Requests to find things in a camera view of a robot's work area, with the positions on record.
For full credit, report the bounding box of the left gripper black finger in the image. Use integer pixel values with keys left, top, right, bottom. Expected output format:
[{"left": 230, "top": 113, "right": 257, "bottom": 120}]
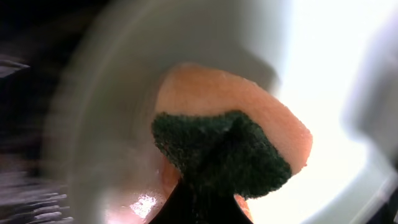
[{"left": 149, "top": 179, "right": 252, "bottom": 224}]

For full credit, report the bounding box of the green and yellow sponge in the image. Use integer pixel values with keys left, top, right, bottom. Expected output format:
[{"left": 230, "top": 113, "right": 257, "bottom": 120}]
[{"left": 151, "top": 64, "right": 313, "bottom": 221}]

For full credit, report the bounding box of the mint plate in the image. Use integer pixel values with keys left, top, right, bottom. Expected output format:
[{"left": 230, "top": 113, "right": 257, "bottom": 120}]
[{"left": 46, "top": 1, "right": 397, "bottom": 223}]

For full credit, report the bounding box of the round black tray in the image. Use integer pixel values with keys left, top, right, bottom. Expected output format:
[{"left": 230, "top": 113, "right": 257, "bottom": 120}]
[{"left": 1, "top": 0, "right": 106, "bottom": 223}]

